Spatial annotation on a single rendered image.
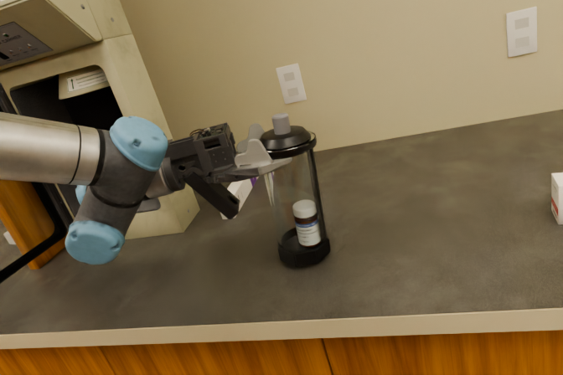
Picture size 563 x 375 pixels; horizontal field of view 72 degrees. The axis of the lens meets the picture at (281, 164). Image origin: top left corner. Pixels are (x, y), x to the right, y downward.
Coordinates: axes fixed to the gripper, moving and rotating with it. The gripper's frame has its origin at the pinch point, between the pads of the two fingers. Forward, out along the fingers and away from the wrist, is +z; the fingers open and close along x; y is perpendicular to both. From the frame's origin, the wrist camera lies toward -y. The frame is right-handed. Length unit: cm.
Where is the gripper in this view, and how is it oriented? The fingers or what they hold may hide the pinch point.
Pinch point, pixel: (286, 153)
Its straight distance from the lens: 66.8
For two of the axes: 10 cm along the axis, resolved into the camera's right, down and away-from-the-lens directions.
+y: -2.4, -9.0, -3.5
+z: 9.7, -2.5, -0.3
